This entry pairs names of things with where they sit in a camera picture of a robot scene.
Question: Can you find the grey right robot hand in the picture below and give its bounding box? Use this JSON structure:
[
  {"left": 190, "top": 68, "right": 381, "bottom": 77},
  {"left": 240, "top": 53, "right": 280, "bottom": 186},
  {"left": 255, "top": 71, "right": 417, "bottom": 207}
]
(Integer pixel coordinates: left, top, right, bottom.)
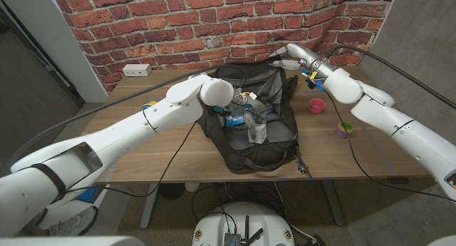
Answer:
[{"left": 270, "top": 42, "right": 336, "bottom": 78}]

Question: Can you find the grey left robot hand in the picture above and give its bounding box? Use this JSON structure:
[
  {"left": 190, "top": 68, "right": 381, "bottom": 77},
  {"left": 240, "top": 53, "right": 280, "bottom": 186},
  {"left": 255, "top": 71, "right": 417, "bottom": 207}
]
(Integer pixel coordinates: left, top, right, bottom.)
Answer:
[{"left": 222, "top": 91, "right": 268, "bottom": 142}]

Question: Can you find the white package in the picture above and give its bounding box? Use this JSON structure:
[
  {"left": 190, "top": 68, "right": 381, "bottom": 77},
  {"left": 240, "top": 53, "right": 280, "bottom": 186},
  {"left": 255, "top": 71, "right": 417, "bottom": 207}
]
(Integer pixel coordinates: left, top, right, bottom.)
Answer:
[{"left": 247, "top": 123, "right": 268, "bottom": 145}]

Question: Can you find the black backpack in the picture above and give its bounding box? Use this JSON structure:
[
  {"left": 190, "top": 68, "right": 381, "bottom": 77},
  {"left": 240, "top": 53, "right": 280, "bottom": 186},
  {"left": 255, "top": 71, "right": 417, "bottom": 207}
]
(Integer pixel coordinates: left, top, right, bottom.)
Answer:
[{"left": 195, "top": 62, "right": 311, "bottom": 175}]

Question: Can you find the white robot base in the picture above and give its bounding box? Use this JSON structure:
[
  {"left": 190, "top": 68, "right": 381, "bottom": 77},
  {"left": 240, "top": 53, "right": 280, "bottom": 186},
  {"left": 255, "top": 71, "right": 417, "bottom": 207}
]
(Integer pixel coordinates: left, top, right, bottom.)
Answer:
[{"left": 192, "top": 202, "right": 296, "bottom": 246}]

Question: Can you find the blue plastic pouch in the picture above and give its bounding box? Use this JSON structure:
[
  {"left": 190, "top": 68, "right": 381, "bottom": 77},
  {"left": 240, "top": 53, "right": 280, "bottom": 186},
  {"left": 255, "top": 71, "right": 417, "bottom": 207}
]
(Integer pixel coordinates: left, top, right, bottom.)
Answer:
[{"left": 224, "top": 106, "right": 247, "bottom": 128}]

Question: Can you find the red plastic cup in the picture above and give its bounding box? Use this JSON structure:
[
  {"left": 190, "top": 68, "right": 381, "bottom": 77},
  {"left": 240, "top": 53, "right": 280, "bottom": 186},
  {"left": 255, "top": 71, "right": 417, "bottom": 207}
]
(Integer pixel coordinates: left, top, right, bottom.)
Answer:
[{"left": 309, "top": 98, "right": 326, "bottom": 115}]

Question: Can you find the purple plastic cup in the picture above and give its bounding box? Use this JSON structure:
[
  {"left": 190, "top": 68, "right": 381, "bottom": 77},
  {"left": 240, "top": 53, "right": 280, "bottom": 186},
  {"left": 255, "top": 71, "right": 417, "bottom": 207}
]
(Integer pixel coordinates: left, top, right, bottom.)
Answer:
[{"left": 335, "top": 124, "right": 352, "bottom": 139}]

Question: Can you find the brick print backdrop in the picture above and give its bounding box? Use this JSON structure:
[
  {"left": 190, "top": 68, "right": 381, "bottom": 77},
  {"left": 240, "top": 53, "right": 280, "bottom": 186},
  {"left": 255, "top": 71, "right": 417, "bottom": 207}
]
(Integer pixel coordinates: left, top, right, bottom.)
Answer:
[{"left": 49, "top": 0, "right": 398, "bottom": 93}]

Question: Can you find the white power strip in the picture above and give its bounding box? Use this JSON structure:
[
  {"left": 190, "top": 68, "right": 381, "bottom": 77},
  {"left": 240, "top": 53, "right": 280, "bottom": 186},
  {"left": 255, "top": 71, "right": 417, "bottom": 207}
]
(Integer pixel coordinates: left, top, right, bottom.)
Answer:
[{"left": 122, "top": 63, "right": 152, "bottom": 78}]

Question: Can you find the grey table leg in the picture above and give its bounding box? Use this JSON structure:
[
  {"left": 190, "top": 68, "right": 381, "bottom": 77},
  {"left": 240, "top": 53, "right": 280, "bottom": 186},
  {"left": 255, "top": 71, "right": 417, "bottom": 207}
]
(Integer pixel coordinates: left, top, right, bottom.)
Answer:
[{"left": 322, "top": 180, "right": 346, "bottom": 226}]

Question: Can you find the white table leg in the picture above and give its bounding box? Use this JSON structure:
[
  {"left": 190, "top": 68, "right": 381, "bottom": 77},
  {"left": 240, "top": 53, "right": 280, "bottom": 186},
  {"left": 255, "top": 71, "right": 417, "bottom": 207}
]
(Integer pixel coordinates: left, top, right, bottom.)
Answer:
[{"left": 140, "top": 183, "right": 160, "bottom": 230}]

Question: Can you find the blue box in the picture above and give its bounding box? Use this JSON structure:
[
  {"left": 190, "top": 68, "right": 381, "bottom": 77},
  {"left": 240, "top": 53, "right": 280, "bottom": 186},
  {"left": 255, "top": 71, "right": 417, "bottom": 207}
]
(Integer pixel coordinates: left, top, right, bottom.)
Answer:
[{"left": 76, "top": 184, "right": 97, "bottom": 203}]

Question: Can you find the grey sneaker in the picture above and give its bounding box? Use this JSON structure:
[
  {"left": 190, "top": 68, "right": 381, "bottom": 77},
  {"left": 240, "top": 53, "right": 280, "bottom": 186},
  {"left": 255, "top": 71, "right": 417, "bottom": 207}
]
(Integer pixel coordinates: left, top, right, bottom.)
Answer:
[{"left": 48, "top": 205, "right": 99, "bottom": 237}]

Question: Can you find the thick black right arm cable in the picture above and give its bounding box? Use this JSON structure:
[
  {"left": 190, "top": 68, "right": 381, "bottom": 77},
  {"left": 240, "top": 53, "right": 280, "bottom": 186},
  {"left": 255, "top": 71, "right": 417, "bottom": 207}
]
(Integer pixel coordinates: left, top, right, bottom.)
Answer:
[{"left": 326, "top": 44, "right": 456, "bottom": 110}]

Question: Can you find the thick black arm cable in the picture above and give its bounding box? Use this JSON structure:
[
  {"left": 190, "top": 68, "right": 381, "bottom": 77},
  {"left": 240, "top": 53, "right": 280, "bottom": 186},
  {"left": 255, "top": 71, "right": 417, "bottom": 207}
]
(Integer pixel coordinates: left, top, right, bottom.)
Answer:
[
  {"left": 0, "top": 55, "right": 284, "bottom": 178},
  {"left": 326, "top": 44, "right": 456, "bottom": 110}
]

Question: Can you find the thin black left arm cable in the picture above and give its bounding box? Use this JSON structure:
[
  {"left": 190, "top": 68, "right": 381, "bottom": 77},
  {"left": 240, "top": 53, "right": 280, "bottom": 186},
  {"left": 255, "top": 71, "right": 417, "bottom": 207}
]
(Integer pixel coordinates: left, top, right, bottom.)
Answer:
[{"left": 66, "top": 108, "right": 199, "bottom": 199}]

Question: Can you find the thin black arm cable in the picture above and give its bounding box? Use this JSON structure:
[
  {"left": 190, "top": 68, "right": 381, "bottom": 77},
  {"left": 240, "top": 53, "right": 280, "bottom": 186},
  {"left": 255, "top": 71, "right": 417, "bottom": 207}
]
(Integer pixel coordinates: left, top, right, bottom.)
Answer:
[
  {"left": 66, "top": 108, "right": 199, "bottom": 199},
  {"left": 324, "top": 91, "right": 456, "bottom": 203}
]

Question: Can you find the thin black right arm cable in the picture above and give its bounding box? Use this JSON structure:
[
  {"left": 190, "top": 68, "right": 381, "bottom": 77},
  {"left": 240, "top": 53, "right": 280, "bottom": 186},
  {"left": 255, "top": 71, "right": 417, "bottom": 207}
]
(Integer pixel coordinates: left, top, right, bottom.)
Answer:
[{"left": 324, "top": 91, "right": 456, "bottom": 203}]

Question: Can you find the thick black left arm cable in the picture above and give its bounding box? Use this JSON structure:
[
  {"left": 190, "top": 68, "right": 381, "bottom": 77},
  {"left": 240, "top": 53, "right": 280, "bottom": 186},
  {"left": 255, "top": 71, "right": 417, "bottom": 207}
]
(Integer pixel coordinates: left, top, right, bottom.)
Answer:
[{"left": 0, "top": 55, "right": 284, "bottom": 178}]

